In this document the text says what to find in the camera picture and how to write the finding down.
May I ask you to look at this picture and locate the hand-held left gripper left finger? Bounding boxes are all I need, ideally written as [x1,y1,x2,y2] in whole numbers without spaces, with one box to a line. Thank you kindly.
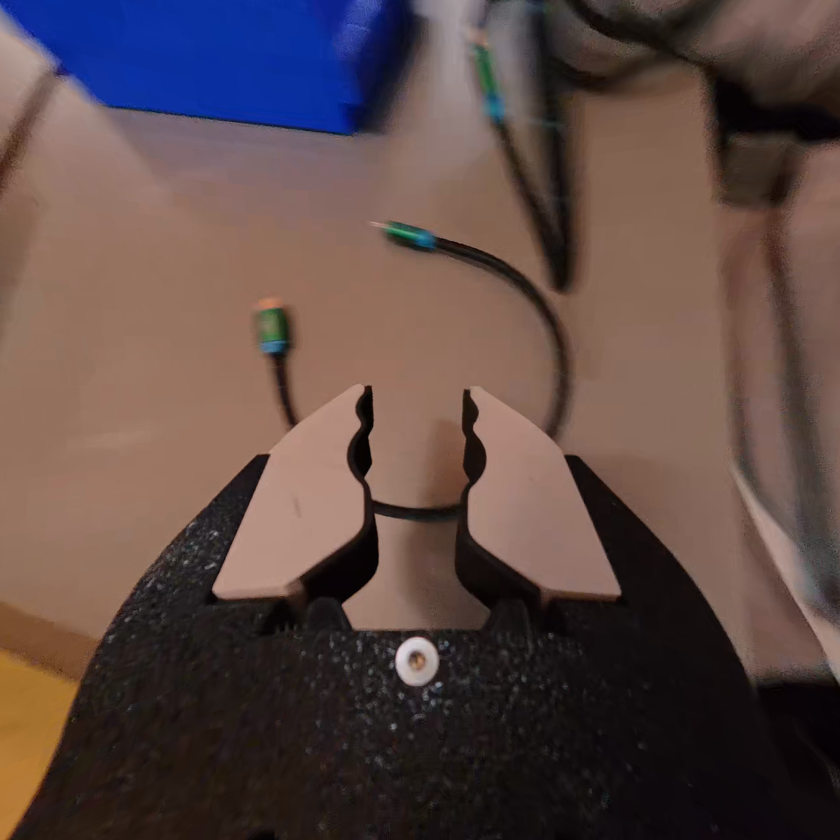
[213,384,381,615]

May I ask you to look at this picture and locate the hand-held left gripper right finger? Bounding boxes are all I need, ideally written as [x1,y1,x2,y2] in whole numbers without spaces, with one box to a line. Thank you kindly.
[455,386,622,615]

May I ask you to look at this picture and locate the black braided cable green plugs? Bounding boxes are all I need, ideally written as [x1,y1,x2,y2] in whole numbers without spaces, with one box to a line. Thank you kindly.
[255,220,571,525]
[466,0,580,293]

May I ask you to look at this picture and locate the blue plastic box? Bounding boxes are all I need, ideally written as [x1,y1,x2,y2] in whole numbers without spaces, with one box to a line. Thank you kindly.
[0,0,421,136]

